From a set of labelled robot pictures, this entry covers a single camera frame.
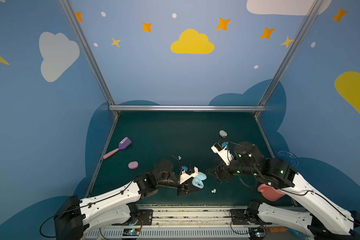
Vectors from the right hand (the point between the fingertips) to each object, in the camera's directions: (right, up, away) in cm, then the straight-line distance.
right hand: (213, 164), depth 64 cm
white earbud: (+4, -20, +19) cm, 27 cm away
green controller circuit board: (-38, -35, +7) cm, 52 cm away
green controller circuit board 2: (+23, -35, +8) cm, 43 cm away
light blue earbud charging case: (-7, -8, 0) cm, 10 cm away
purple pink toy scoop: (-54, +4, +38) cm, 66 cm away
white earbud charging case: (+17, +11, +44) cm, 48 cm away
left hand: (-5, -10, 0) cm, 11 cm away
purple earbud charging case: (-44, -7, +27) cm, 52 cm away
